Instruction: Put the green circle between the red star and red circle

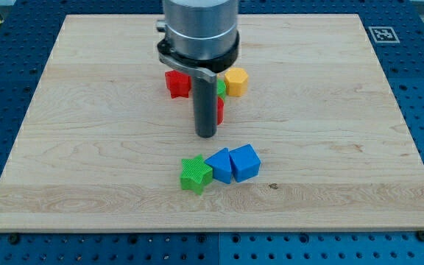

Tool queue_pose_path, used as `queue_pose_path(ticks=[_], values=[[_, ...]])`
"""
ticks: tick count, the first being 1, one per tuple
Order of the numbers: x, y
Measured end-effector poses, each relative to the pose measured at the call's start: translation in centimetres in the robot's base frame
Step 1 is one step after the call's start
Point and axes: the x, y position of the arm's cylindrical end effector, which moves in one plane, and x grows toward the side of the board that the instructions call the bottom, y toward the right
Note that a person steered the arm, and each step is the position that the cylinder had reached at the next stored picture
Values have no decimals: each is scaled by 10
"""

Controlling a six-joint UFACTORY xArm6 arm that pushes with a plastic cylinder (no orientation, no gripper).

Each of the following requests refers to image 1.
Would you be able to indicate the blue triangle block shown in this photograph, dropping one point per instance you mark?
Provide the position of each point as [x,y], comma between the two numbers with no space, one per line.
[221,165]

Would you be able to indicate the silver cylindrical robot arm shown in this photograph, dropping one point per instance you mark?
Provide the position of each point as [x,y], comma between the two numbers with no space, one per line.
[178,10]

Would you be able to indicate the blue cube block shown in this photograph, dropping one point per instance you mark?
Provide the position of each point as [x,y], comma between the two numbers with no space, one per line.
[245,163]

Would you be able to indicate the green star block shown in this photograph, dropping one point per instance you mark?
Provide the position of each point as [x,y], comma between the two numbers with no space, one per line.
[195,174]

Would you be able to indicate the green circle block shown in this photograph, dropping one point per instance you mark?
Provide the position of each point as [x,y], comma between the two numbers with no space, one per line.
[221,89]

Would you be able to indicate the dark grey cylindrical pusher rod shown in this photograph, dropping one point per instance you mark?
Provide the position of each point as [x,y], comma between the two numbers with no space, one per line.
[205,106]

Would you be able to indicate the yellow hexagon block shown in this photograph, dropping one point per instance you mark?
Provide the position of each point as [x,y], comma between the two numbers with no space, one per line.
[236,80]

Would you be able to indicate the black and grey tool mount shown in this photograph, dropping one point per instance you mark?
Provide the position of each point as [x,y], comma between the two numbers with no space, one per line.
[199,48]

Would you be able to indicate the light wooden board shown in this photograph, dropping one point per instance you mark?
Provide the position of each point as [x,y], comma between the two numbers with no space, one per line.
[100,147]

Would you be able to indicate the white fiducial marker tag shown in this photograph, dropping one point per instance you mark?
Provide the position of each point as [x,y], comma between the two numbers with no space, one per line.
[383,34]

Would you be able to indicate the red circle block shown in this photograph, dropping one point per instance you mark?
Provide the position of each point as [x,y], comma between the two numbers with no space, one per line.
[220,110]

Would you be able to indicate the red star block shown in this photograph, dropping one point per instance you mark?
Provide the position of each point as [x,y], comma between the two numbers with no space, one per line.
[178,84]

